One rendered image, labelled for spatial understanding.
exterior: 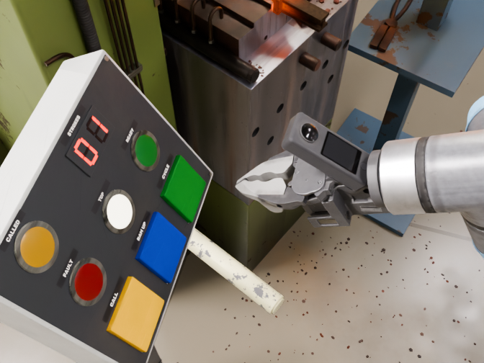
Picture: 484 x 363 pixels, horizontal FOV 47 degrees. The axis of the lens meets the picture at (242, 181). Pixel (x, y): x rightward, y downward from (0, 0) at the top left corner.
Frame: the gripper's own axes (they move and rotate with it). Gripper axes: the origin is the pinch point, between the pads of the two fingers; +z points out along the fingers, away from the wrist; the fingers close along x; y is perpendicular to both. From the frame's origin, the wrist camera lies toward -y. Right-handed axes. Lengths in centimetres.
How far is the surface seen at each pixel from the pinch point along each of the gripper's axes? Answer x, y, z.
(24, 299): -25.5, -15.8, 10.9
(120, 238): -12.7, -6.9, 10.9
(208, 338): 7, 86, 64
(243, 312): 17, 90, 57
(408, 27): 79, 43, -3
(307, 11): 42.5, 5.5, 1.6
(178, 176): 0.7, -1.9, 10.2
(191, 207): -1.9, 2.8, 10.2
